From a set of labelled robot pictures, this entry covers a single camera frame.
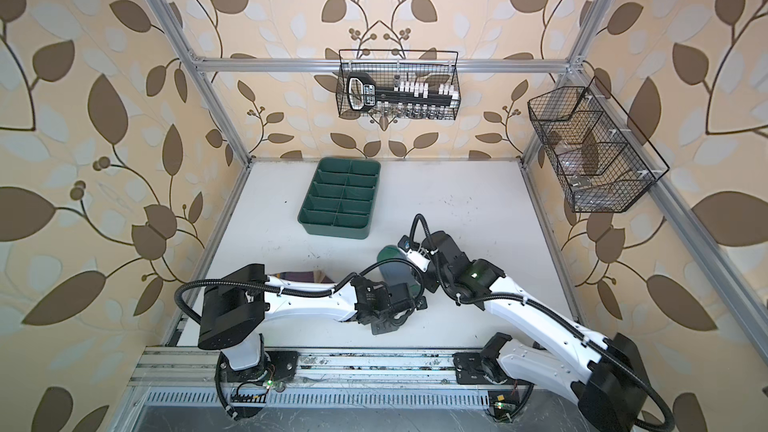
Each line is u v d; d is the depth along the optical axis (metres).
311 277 0.88
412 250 0.67
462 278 0.57
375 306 0.60
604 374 0.39
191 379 0.74
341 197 1.02
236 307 0.48
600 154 0.75
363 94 0.84
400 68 0.91
